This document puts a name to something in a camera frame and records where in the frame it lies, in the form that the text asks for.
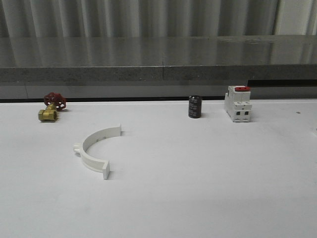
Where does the white half pipe clamp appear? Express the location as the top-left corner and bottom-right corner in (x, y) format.
(73, 123), (122, 180)

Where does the black cylindrical capacitor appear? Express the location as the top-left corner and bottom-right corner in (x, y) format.
(188, 95), (202, 119)

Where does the brass valve red handwheel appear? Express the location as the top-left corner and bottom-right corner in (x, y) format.
(38, 92), (66, 121)

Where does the grey stone counter ledge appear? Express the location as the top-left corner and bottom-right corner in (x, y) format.
(0, 35), (317, 101)

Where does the white circuit breaker red switch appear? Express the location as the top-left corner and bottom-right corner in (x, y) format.
(224, 86), (252, 122)

